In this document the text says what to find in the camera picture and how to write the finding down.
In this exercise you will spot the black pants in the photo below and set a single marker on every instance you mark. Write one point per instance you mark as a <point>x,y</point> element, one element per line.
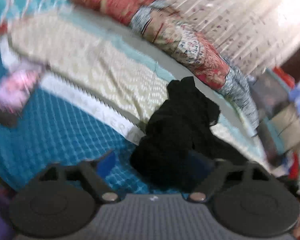
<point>178,144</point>

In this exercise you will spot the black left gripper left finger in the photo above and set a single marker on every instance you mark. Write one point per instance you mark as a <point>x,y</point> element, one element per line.
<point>93,173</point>

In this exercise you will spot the beige leaf pattern curtain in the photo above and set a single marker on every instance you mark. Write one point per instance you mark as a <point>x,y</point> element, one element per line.
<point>253,34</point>

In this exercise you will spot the patterned bedsheet teal cream grey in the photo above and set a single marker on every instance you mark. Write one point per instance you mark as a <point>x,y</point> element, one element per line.
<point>102,89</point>

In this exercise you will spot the red floral patchwork quilt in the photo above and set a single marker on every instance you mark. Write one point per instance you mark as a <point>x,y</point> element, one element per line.
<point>163,26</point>

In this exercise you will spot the smartphone with lit screen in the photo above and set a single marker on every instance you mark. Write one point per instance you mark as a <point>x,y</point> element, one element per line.
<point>16,88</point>

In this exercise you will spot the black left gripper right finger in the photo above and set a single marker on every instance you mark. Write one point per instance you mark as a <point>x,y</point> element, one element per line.
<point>208,174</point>

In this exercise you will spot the stacked bags and boxes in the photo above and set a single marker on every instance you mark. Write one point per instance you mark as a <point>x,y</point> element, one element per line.
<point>278,107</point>

